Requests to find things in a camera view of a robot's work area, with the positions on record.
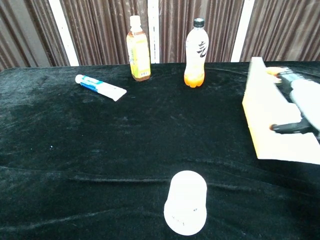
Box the black velvet tablecloth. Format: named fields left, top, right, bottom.
left=0, top=60, right=320, bottom=240

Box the white frame post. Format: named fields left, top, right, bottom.
left=147, top=0, right=161, bottom=64
left=48, top=0, right=80, bottom=67
left=230, top=0, right=256, bottom=63

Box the orange drink bottle black cap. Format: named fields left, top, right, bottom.
left=183, top=17, right=210, bottom=88

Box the tea bottle yellow label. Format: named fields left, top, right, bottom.
left=125, top=15, right=152, bottom=82

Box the right robot hand grey black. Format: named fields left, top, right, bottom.
left=269, top=66, right=320, bottom=138

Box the brown pleated curtain panel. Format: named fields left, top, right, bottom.
left=59, top=0, right=152, bottom=66
left=239, top=0, right=320, bottom=63
left=158, top=0, right=245, bottom=64
left=0, top=0, right=71, bottom=72

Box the blue white toothpaste tube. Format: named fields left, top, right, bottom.
left=74, top=73, right=128, bottom=102

